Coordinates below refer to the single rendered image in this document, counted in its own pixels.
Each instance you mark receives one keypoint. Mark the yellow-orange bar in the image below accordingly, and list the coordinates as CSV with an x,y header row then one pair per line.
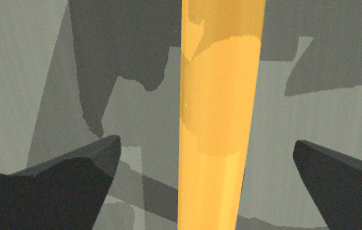
x,y
220,52

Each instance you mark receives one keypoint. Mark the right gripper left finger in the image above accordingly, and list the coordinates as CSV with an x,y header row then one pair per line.
x,y
63,193

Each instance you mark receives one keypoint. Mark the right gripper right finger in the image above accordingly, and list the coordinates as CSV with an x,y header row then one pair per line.
x,y
334,182

